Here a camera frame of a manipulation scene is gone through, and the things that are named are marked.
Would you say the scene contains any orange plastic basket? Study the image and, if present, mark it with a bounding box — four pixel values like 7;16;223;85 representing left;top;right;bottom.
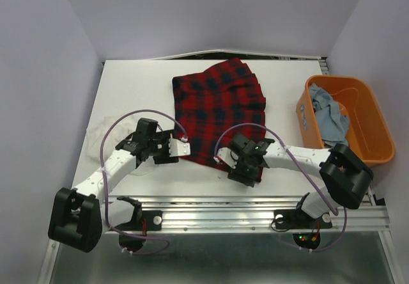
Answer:
296;75;395;167

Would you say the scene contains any red black plaid skirt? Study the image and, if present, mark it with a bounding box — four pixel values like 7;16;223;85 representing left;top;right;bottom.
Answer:
172;58;266;172

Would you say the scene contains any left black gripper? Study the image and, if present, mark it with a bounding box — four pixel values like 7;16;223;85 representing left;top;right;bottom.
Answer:
148;130;178;164

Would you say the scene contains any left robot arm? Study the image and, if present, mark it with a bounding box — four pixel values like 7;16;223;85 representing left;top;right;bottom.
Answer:
47;118;190;256

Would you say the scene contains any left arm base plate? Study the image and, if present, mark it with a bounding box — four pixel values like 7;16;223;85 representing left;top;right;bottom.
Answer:
115;209;163;232

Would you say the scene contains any light blue skirt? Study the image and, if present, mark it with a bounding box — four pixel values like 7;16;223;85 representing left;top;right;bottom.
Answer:
309;84;350;147

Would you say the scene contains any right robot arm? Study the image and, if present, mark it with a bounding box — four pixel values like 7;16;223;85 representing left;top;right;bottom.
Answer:
216;134;373;230

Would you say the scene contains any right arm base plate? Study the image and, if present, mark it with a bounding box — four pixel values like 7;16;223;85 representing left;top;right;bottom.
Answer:
270;209;332;232

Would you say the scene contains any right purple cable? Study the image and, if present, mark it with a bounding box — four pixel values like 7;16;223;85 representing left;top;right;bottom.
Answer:
213;123;348;253

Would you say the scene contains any aluminium frame rail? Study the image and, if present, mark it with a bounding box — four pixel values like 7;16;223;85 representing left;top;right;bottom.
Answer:
50;195;392;234

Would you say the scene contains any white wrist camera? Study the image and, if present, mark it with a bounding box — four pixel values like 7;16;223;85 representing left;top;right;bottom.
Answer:
169;138;191;157
213;147;239;169

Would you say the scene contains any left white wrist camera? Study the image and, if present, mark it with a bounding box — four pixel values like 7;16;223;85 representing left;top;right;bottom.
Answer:
169;138;191;157

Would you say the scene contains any white skirt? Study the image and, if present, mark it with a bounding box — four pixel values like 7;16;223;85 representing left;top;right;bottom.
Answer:
84;116;154;178

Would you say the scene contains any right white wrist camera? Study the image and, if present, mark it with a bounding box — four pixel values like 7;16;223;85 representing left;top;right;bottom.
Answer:
213;147;239;169

